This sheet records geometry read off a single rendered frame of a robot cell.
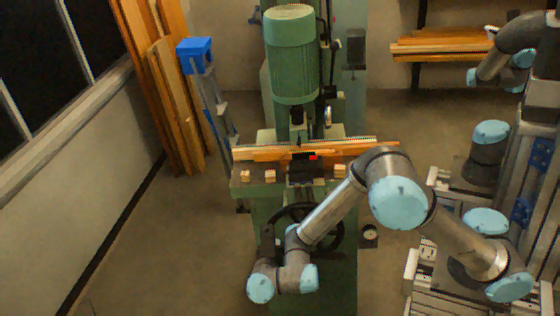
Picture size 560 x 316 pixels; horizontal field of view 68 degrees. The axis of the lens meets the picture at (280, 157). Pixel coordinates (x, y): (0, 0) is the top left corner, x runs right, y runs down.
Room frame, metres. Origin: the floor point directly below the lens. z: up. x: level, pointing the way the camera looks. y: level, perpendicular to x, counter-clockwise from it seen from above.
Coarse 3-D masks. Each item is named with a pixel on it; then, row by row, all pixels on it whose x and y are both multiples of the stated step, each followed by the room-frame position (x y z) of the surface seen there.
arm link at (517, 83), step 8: (504, 72) 1.46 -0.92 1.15; (512, 72) 1.45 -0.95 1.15; (520, 72) 1.43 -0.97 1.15; (528, 72) 1.44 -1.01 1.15; (504, 80) 1.44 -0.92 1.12; (512, 80) 1.43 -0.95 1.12; (520, 80) 1.43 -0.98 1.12; (504, 88) 1.47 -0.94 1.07; (512, 88) 1.43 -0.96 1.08; (520, 88) 1.43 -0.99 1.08
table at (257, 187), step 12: (348, 156) 1.36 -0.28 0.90; (240, 168) 1.36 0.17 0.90; (252, 168) 1.35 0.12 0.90; (264, 168) 1.34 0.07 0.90; (276, 168) 1.33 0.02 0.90; (348, 168) 1.28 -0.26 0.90; (240, 180) 1.28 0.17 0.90; (252, 180) 1.27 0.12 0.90; (264, 180) 1.27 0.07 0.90; (276, 180) 1.26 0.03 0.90; (324, 180) 1.22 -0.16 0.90; (336, 180) 1.22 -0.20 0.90; (240, 192) 1.25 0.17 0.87; (252, 192) 1.24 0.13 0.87; (264, 192) 1.24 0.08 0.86; (276, 192) 1.23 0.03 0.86; (288, 204) 1.14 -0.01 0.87
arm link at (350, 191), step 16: (384, 144) 0.81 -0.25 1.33; (368, 160) 0.78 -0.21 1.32; (352, 176) 0.81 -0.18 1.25; (336, 192) 0.82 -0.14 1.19; (352, 192) 0.80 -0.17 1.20; (320, 208) 0.83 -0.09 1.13; (336, 208) 0.80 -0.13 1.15; (352, 208) 0.81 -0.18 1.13; (304, 224) 0.83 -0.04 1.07; (320, 224) 0.81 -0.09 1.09; (288, 240) 0.84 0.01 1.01; (304, 240) 0.81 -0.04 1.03
